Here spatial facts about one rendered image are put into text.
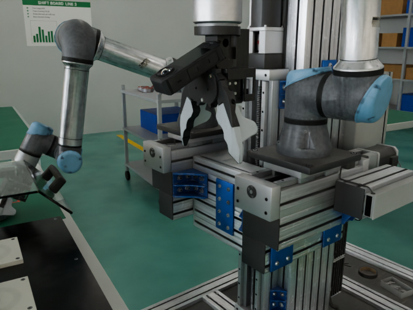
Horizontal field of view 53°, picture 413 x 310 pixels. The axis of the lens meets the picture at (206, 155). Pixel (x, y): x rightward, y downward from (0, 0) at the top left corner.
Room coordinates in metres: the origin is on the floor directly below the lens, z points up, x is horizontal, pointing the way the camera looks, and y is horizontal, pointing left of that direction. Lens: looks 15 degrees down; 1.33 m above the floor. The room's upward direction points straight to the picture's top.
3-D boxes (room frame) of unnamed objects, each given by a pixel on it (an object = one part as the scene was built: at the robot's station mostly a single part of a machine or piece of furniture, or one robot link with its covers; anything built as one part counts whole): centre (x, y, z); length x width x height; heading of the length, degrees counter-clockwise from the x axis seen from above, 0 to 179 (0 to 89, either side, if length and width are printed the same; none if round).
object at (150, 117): (3.68, 0.33, 0.51); 1.01 x 0.60 x 1.01; 30
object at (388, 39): (7.08, -3.17, 1.39); 0.40 x 0.28 x 0.22; 120
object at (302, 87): (1.10, -0.28, 1.20); 0.13 x 0.12 x 0.14; 46
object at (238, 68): (0.66, -0.02, 1.29); 0.09 x 0.08 x 0.12; 128
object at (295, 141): (1.11, -0.27, 1.09); 0.15 x 0.15 x 0.10
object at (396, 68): (6.98, -3.22, 0.89); 0.42 x 0.40 x 0.22; 32
